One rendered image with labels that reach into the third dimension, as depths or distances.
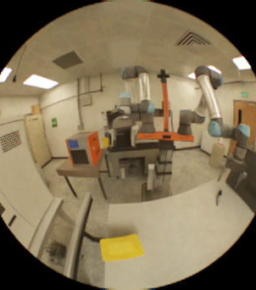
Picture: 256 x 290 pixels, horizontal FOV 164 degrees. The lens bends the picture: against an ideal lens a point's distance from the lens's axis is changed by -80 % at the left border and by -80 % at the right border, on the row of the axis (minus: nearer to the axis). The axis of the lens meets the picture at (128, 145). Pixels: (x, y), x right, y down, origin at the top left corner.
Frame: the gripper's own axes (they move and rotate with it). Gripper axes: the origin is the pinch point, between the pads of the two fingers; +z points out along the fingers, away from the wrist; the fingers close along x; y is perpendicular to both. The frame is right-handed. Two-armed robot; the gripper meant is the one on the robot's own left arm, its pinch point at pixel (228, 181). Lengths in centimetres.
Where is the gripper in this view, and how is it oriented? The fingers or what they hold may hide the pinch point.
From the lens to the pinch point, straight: 64.4
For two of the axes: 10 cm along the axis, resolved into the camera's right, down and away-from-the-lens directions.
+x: 5.6, 2.4, -8.0
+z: 0.6, 9.4, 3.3
